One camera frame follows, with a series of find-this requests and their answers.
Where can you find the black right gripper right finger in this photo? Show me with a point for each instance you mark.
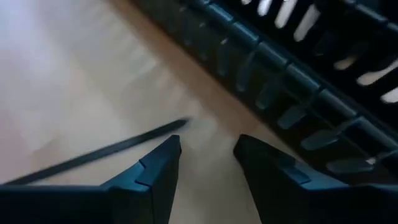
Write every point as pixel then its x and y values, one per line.
pixel 311 205

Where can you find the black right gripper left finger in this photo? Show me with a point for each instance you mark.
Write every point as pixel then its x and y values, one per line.
pixel 77 205

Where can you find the black zip tie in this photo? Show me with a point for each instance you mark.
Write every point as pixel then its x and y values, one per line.
pixel 93 154

